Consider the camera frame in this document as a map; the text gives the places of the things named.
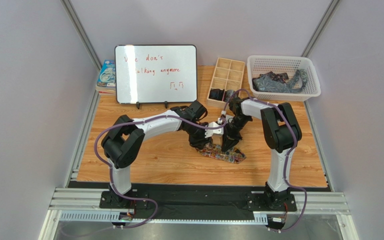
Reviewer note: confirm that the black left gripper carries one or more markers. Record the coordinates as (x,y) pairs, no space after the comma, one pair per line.
(198,139)

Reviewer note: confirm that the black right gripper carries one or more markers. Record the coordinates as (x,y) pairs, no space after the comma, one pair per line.
(231,137)

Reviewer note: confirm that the colourful patterned tie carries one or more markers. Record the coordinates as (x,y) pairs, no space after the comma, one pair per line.
(233,155)

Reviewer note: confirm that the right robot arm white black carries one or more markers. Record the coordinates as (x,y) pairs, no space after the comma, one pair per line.
(281,133)

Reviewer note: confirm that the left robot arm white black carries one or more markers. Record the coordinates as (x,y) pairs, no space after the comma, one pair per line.
(122,143)

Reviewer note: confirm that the rolled black tie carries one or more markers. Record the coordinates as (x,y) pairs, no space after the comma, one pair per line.
(216,94)

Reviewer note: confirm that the wooden compartment box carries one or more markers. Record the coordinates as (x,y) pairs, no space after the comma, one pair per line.
(228,75)

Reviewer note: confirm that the white plastic basket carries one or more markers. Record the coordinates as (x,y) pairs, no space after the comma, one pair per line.
(260,64)

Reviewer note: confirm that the dark patterned tie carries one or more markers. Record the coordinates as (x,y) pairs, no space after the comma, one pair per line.
(277,77)

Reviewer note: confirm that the whiteboard with red writing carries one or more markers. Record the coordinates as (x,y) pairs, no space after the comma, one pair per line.
(151,74)

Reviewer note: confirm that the blue book stack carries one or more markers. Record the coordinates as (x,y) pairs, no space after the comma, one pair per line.
(106,81)

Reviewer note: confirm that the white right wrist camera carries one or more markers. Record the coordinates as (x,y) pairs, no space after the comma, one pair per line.
(224,118)

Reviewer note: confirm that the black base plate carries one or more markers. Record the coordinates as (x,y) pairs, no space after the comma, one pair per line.
(195,202)

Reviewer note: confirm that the aluminium frame rail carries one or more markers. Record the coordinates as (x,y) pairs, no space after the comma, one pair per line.
(74,213)

